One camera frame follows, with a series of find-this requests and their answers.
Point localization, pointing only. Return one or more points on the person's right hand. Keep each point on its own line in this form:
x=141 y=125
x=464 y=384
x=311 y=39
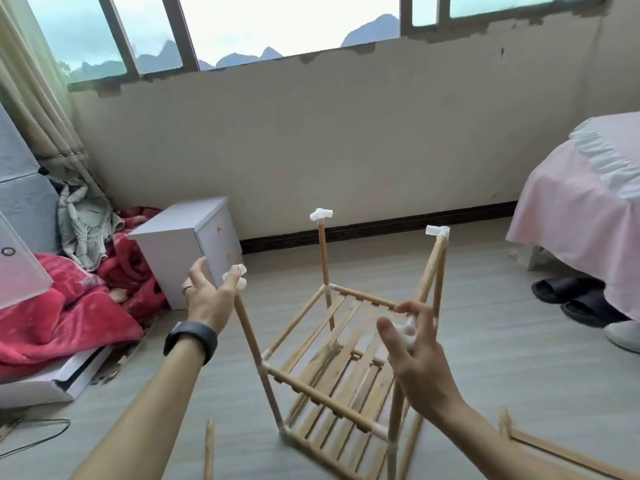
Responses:
x=420 y=370

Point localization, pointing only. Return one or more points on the white box cabinet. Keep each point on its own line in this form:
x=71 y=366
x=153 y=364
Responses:
x=190 y=245

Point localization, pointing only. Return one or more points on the white shoe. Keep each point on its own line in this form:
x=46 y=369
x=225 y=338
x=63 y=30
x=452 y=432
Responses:
x=625 y=337

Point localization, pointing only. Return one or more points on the single white connector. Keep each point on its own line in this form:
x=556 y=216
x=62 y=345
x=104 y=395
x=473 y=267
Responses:
x=437 y=232
x=408 y=321
x=380 y=431
x=320 y=214
x=264 y=367
x=285 y=432
x=237 y=270

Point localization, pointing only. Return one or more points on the white bed leg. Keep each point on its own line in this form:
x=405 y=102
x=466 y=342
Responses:
x=540 y=257

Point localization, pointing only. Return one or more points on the flat white box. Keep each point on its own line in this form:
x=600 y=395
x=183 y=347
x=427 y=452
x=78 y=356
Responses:
x=50 y=380

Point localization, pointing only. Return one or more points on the green striped curtain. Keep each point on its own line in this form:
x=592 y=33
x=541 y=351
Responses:
x=35 y=95

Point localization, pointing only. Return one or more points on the pink ruffled bed skirt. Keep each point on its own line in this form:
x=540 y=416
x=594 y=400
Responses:
x=590 y=215

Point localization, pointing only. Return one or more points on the black slipper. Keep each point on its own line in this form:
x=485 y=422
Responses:
x=565 y=288
x=595 y=307

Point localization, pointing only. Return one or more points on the black smartwatch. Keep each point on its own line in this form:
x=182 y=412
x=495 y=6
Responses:
x=190 y=340

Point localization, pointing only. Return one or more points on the person's left forearm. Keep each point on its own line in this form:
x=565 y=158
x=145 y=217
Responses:
x=135 y=425

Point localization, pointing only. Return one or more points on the red fleece blanket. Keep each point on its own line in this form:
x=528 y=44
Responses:
x=70 y=315

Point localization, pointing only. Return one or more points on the person's left hand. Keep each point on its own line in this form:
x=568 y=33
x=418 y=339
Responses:
x=212 y=300

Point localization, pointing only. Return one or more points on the pale green cloth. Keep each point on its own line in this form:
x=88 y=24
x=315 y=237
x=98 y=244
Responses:
x=85 y=220

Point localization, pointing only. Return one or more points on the window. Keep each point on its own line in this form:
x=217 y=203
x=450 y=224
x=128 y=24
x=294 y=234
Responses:
x=250 y=25

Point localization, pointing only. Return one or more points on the white plastic door panel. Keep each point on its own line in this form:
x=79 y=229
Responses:
x=15 y=265

